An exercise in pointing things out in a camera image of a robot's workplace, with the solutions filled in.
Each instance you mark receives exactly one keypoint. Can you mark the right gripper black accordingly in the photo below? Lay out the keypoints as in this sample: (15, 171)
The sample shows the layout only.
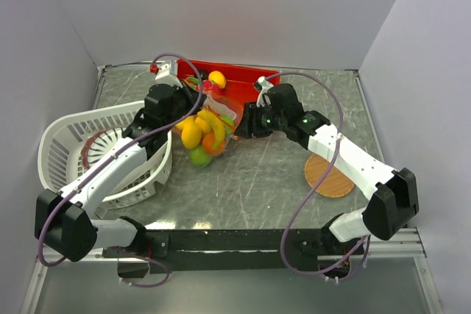
(246, 129)

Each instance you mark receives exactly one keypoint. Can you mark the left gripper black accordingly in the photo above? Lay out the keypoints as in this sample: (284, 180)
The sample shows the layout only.
(189, 93)

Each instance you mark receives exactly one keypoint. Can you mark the yellow banana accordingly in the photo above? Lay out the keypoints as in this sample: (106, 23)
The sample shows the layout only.
(215, 122)

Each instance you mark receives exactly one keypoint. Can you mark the yellow fruit front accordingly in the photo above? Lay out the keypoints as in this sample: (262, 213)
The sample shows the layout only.
(187, 122)

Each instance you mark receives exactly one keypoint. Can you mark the yellow pear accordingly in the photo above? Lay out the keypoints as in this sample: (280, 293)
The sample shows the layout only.
(191, 135)

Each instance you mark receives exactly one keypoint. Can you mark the orange tangerine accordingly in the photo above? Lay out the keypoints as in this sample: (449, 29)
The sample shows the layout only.
(210, 145)

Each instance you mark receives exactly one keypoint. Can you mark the yellow orange fruit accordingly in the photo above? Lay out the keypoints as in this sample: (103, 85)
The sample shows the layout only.
(203, 125)

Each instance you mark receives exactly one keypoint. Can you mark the clear zip bag orange zipper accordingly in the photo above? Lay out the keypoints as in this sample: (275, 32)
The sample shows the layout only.
(219, 105)

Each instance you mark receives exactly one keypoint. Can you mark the green lime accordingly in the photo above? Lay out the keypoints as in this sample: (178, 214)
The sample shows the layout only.
(199, 157)

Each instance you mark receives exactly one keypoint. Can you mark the green yellow guava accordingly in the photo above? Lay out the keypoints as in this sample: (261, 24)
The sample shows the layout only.
(228, 123)

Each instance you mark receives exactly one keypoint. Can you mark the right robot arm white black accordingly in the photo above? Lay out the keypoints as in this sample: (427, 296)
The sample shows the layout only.
(391, 194)

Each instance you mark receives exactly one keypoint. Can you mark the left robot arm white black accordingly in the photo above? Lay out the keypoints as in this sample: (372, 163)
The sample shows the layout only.
(63, 219)

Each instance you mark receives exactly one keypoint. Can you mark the green watermelon wedge back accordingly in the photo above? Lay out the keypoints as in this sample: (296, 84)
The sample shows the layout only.
(192, 82)

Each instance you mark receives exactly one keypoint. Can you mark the red plastic tray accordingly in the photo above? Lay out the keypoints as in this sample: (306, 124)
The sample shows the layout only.
(240, 79)

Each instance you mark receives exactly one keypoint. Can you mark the pink dragon fruit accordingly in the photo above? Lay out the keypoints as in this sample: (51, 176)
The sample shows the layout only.
(208, 86)

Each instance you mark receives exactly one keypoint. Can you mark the yellow lemon back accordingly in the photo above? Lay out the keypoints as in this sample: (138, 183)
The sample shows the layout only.
(218, 78)

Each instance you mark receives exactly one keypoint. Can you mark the white blue striped plate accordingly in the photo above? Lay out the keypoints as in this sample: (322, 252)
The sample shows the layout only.
(101, 144)

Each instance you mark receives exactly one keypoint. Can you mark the dark red plate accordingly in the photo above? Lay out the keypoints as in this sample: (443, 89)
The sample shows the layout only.
(85, 149)

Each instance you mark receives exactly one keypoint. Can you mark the round woven bamboo coaster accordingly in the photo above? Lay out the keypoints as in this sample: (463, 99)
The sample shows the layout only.
(334, 186)

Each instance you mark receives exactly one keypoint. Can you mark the white plastic basket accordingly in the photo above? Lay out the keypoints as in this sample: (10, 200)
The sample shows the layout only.
(59, 161)

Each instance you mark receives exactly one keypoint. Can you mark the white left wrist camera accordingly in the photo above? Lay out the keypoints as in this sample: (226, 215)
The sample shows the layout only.
(165, 73)

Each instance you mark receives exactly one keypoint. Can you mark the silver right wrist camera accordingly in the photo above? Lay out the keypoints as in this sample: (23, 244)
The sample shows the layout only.
(262, 85)

